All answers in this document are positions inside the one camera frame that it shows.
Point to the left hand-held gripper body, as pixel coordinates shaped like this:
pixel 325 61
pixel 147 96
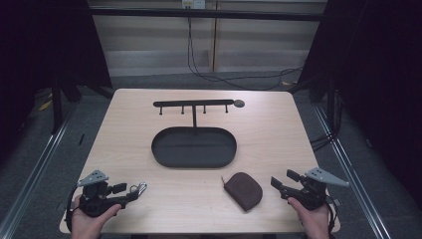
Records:
pixel 94 195

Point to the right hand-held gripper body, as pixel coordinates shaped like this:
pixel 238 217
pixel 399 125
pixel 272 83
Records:
pixel 313 194

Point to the brown zip pouch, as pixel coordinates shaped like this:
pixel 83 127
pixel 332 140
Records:
pixel 244 191

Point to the black key rack with tray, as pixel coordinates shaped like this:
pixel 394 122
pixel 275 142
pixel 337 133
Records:
pixel 194 147

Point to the person's right hand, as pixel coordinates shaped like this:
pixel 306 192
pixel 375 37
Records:
pixel 313 222

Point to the person's left hand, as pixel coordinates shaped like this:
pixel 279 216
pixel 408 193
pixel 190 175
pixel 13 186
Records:
pixel 88 225

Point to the grey tape piece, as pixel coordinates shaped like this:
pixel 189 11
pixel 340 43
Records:
pixel 335 201

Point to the black metal stand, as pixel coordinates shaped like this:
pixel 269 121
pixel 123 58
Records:
pixel 56 106

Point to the yellow floor tape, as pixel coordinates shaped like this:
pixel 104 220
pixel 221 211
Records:
pixel 44 105

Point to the black curtain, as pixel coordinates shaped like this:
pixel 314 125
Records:
pixel 43 49
pixel 378 83

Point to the black horizontal beam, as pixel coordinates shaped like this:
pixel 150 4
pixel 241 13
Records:
pixel 205 14

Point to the white power outlet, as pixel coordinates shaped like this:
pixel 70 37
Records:
pixel 193 4

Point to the metal floor rail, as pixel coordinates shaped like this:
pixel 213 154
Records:
pixel 351 179
pixel 35 174

